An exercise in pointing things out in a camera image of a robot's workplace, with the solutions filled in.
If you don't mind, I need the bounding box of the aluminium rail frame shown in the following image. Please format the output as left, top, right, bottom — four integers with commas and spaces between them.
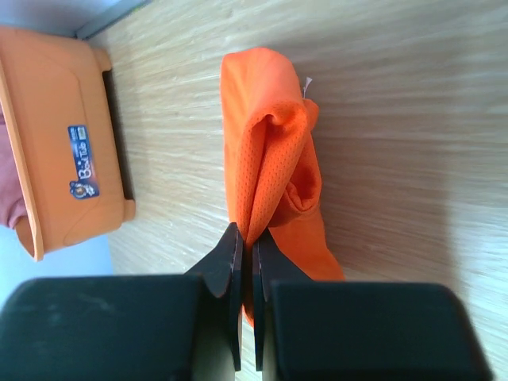
75, 0, 151, 40

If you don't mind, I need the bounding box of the orange t-shirt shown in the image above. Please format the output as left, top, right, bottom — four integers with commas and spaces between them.
219, 47, 345, 329

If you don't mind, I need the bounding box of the dusty pink crumpled shirt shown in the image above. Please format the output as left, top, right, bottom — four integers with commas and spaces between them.
0, 114, 27, 229

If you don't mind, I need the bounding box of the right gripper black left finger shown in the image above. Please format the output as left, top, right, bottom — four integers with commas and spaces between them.
1, 224, 243, 380

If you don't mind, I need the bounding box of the blue sticker on basket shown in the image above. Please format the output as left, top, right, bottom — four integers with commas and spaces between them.
67, 125, 100, 200

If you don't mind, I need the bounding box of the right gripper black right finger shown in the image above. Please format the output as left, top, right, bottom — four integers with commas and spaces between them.
252, 232, 494, 380

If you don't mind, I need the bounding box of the orange plastic basket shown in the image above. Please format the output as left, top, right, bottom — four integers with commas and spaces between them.
1, 26, 136, 260

